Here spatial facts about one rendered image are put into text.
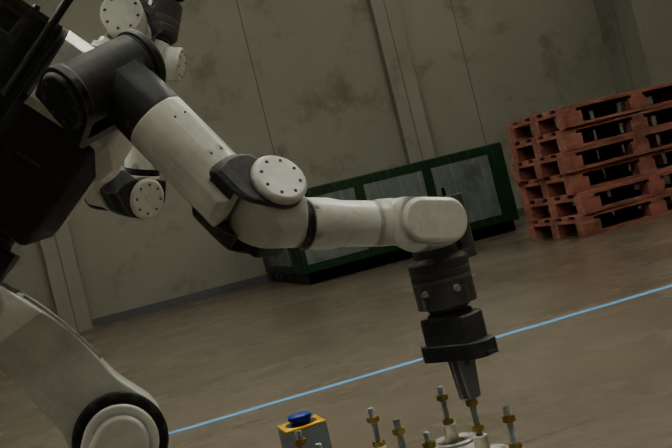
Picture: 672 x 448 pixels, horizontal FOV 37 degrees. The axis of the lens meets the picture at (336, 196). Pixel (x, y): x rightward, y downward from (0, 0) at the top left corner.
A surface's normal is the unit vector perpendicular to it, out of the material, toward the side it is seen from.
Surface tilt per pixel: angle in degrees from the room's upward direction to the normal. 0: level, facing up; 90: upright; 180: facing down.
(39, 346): 113
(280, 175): 61
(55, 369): 90
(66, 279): 90
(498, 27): 90
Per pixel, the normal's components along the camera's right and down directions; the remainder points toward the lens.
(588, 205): 0.31, -0.08
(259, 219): -0.40, 0.55
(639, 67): -0.94, 0.23
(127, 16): 0.04, -0.18
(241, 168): 0.40, -0.61
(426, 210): 0.50, -0.12
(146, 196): 0.73, 0.13
